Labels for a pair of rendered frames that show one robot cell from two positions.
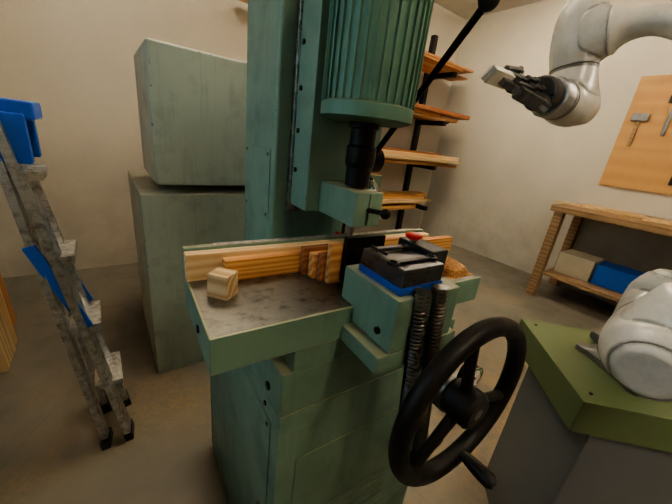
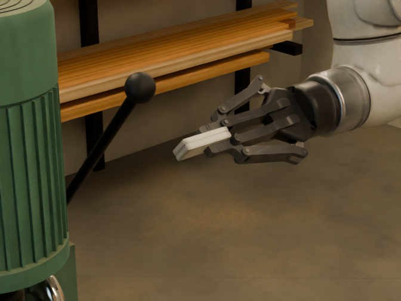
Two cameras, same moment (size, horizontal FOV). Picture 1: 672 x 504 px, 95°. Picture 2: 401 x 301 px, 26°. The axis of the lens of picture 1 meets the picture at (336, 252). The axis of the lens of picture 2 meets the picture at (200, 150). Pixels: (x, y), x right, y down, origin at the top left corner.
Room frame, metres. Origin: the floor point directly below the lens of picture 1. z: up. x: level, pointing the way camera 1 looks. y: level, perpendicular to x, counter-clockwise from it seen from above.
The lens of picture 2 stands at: (-0.27, -0.19, 1.72)
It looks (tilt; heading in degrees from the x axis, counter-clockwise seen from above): 23 degrees down; 355
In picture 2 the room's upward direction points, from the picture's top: straight up
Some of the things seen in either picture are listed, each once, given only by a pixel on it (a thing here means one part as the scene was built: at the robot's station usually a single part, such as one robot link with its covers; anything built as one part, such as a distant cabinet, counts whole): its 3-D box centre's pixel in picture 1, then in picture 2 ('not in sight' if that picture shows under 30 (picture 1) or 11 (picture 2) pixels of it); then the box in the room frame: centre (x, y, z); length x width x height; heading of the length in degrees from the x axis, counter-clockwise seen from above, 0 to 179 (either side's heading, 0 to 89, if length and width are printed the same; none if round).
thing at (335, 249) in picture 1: (371, 257); not in sight; (0.60, -0.07, 0.94); 0.21 x 0.01 x 0.08; 125
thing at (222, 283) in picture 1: (222, 283); not in sight; (0.44, 0.18, 0.92); 0.04 x 0.03 x 0.04; 78
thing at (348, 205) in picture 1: (348, 205); not in sight; (0.66, -0.02, 1.03); 0.14 x 0.07 x 0.09; 35
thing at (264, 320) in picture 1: (363, 299); not in sight; (0.54, -0.07, 0.87); 0.61 x 0.30 x 0.06; 125
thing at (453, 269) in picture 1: (442, 261); not in sight; (0.70, -0.26, 0.91); 0.12 x 0.09 x 0.03; 35
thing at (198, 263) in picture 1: (332, 250); not in sight; (0.65, 0.01, 0.92); 0.60 x 0.02 x 0.05; 125
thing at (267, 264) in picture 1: (362, 253); not in sight; (0.67, -0.06, 0.92); 0.62 x 0.02 x 0.04; 125
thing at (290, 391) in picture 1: (314, 295); not in sight; (0.75, 0.04, 0.76); 0.57 x 0.45 x 0.09; 35
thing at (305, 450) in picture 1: (302, 407); not in sight; (0.75, 0.04, 0.36); 0.58 x 0.45 x 0.71; 35
